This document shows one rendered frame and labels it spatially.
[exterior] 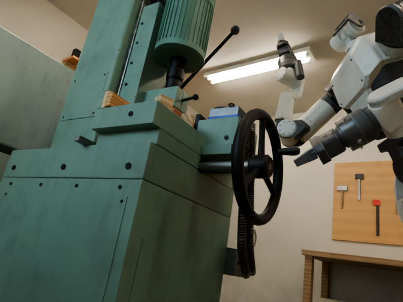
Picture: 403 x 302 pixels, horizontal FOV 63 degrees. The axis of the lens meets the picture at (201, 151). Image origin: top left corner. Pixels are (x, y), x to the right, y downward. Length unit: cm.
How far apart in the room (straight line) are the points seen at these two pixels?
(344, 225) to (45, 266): 353
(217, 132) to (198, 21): 42
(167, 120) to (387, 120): 53
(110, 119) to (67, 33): 298
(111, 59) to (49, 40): 247
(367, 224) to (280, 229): 100
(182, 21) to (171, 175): 55
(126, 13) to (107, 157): 66
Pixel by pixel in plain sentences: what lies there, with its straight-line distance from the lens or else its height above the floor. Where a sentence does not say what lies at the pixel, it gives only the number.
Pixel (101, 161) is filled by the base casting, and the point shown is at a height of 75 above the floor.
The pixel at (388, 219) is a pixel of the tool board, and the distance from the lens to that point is 401.
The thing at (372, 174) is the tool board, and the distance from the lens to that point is 416.
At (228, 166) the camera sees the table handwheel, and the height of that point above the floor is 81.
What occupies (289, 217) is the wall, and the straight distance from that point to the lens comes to 431.
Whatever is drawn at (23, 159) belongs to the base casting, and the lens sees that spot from 113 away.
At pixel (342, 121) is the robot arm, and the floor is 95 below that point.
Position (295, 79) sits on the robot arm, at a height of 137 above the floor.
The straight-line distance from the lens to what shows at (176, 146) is 83.
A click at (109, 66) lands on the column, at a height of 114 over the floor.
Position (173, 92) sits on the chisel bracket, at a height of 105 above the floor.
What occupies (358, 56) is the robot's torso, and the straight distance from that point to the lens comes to 118.
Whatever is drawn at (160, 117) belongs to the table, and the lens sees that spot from 79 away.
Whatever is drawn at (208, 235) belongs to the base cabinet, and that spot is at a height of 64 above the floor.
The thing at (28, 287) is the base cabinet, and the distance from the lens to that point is 93.
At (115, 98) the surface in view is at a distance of 91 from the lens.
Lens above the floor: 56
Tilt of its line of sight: 19 degrees up
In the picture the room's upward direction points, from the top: 10 degrees clockwise
